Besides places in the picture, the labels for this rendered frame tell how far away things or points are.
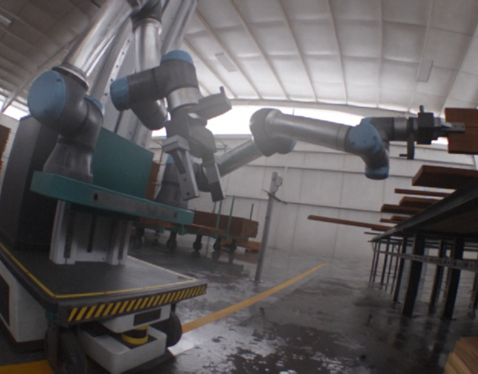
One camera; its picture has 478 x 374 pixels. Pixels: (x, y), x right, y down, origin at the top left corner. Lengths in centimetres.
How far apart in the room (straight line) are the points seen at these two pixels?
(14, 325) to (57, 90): 66
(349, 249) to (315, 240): 148
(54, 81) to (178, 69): 29
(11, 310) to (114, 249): 49
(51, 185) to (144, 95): 31
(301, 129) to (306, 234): 1071
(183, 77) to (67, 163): 37
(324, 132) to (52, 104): 66
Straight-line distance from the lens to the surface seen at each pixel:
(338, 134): 69
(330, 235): 1126
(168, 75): 57
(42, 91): 67
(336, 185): 1156
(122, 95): 58
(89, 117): 74
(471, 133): 86
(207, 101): 51
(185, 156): 44
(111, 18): 76
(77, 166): 72
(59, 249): 95
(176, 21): 144
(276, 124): 80
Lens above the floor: 56
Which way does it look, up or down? 9 degrees up
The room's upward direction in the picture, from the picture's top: 10 degrees clockwise
